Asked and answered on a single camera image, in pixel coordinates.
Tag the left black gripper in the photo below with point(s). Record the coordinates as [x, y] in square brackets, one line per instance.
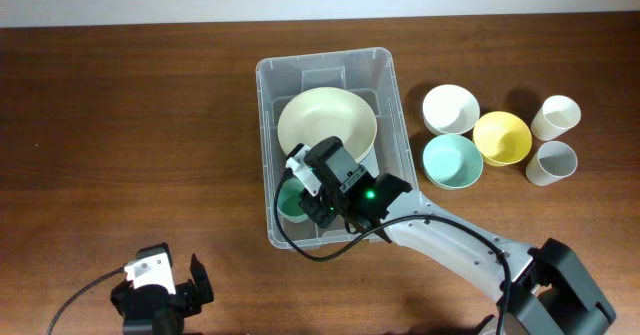
[187, 292]

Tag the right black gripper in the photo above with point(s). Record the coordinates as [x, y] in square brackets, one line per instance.
[319, 214]

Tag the mint green cup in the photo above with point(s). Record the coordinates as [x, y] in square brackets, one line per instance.
[288, 201]

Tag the beige plate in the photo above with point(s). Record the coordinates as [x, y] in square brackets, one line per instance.
[358, 152]
[323, 112]

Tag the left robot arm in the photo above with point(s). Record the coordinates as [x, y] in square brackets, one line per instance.
[151, 302]

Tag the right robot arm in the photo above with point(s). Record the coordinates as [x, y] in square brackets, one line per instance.
[545, 290]

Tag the clear plastic storage bin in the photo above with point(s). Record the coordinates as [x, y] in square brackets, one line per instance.
[368, 73]

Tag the mint green bowl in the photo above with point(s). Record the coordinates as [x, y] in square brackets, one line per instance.
[452, 162]

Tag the white bowl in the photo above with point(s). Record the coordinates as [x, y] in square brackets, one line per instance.
[450, 109]

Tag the yellow bowl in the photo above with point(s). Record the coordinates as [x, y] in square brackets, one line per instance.
[502, 138]

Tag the grey cup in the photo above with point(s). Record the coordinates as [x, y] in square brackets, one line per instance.
[553, 161]

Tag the cream cup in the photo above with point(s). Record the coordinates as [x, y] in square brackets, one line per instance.
[557, 115]

